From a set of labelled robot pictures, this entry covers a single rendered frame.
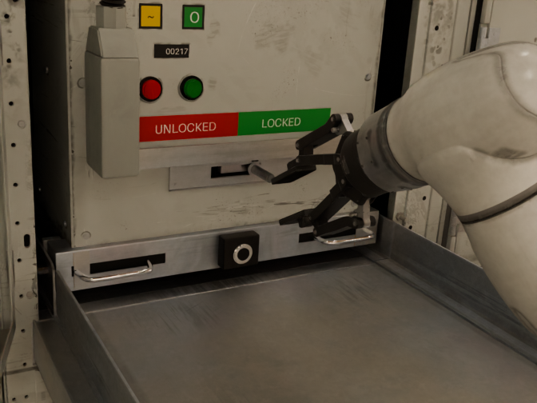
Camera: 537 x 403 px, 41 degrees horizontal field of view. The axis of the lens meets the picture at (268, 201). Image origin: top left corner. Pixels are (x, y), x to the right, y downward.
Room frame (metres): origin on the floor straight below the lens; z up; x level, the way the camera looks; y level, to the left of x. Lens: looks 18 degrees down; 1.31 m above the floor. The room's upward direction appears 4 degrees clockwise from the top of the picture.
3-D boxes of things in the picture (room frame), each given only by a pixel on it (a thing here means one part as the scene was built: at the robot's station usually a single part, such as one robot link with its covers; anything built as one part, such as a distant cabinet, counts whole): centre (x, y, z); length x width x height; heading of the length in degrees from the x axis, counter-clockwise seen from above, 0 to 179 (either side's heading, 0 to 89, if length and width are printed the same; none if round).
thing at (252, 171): (1.02, 0.01, 1.02); 0.06 x 0.02 x 0.04; 30
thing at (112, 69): (0.86, 0.20, 1.14); 0.08 x 0.05 x 0.17; 30
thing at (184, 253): (1.04, 0.06, 0.89); 0.54 x 0.05 x 0.06; 120
